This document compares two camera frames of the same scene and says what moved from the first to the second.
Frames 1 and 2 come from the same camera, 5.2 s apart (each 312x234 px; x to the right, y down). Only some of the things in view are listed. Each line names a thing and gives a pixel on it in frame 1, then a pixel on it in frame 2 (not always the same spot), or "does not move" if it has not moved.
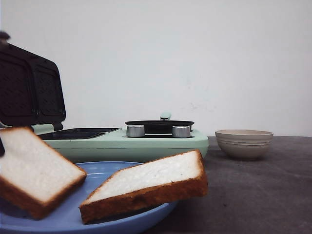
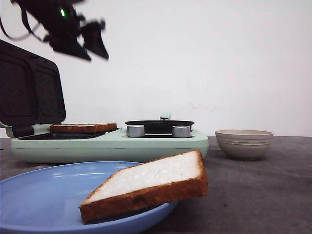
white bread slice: [34, 177] -> [82, 127]
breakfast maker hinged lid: [30, 90] does not move
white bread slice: [148, 185] does not move
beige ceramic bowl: [243, 144] does not move
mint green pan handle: [165, 116] does not move
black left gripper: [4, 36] -> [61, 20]
